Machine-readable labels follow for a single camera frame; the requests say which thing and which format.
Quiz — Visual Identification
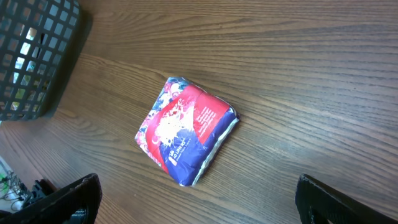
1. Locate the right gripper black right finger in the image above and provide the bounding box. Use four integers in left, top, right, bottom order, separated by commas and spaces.
295, 174, 397, 224

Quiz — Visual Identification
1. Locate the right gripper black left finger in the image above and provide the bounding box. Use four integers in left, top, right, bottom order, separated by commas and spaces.
1, 173, 102, 224

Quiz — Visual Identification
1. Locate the red purple floral liner pack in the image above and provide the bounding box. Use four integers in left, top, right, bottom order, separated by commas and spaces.
135, 77, 239, 186

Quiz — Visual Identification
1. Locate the dark grey plastic basket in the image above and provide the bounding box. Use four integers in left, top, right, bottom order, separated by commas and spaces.
1, 0, 91, 121

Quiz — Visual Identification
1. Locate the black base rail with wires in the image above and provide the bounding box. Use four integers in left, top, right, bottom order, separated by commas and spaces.
1, 157, 53, 213

